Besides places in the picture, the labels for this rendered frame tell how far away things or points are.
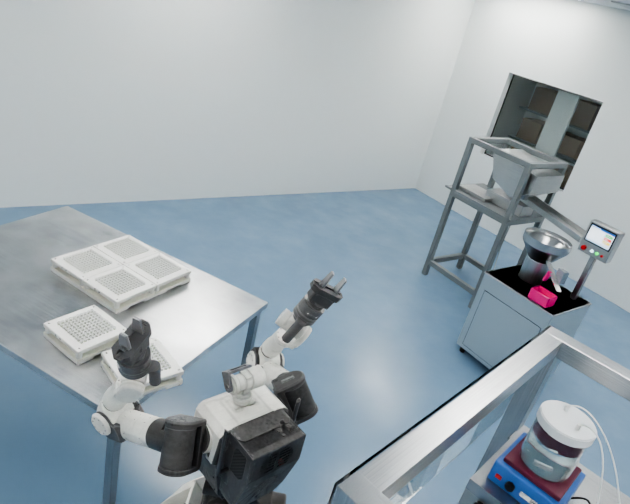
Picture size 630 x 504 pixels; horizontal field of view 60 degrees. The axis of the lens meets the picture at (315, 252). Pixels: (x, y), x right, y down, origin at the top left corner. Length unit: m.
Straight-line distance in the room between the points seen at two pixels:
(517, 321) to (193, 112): 3.76
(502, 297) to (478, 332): 0.38
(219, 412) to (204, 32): 4.62
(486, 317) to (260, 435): 3.13
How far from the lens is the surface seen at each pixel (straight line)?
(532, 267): 4.56
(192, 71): 5.90
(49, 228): 3.50
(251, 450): 1.65
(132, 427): 1.78
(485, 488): 1.76
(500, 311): 4.49
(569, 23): 7.41
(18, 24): 5.39
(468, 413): 1.35
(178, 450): 1.66
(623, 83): 7.00
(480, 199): 5.47
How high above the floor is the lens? 2.49
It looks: 26 degrees down
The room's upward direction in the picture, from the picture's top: 14 degrees clockwise
